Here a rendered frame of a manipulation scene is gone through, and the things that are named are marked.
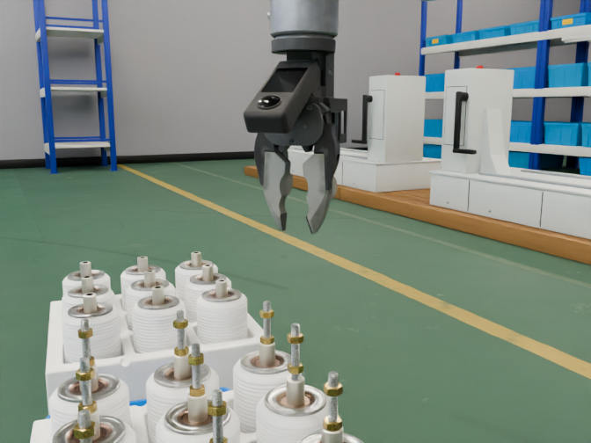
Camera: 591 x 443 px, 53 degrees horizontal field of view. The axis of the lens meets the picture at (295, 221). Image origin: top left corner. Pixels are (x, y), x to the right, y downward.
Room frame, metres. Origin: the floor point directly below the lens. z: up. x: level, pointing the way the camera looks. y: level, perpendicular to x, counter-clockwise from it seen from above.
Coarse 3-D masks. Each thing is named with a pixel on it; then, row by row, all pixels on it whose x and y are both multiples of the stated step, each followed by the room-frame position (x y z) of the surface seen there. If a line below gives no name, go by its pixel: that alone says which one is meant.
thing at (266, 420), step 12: (264, 396) 0.68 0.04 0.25; (264, 408) 0.65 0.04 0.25; (324, 408) 0.65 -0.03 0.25; (264, 420) 0.64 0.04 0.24; (276, 420) 0.63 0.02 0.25; (288, 420) 0.63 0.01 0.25; (300, 420) 0.63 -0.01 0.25; (312, 420) 0.63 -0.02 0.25; (264, 432) 0.64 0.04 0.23; (276, 432) 0.63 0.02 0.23; (288, 432) 0.62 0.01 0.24; (300, 432) 0.62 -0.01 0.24; (312, 432) 0.63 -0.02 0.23
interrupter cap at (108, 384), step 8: (104, 376) 0.73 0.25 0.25; (112, 376) 0.73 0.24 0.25; (64, 384) 0.71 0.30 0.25; (72, 384) 0.71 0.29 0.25; (104, 384) 0.71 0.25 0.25; (112, 384) 0.71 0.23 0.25; (64, 392) 0.69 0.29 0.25; (72, 392) 0.69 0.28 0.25; (80, 392) 0.69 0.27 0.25; (96, 392) 0.69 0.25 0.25; (104, 392) 0.69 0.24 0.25; (112, 392) 0.69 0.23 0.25; (64, 400) 0.67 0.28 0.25; (72, 400) 0.66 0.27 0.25; (80, 400) 0.66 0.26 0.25; (96, 400) 0.67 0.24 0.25
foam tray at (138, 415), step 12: (228, 396) 0.82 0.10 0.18; (132, 408) 0.78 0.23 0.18; (144, 408) 0.78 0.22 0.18; (48, 420) 0.75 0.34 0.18; (132, 420) 0.75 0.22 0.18; (144, 420) 0.75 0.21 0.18; (36, 432) 0.72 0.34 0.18; (48, 432) 0.72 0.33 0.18; (144, 432) 0.72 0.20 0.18; (240, 432) 0.72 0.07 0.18; (252, 432) 0.72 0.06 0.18
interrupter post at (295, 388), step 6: (288, 378) 0.67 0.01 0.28; (300, 378) 0.67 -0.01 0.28; (288, 384) 0.66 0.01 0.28; (294, 384) 0.66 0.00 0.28; (300, 384) 0.66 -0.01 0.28; (288, 390) 0.66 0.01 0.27; (294, 390) 0.66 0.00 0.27; (300, 390) 0.66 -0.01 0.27; (288, 396) 0.66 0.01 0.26; (294, 396) 0.66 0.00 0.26; (300, 396) 0.66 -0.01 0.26; (288, 402) 0.66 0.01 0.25; (294, 402) 0.66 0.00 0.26; (300, 402) 0.66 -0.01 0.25
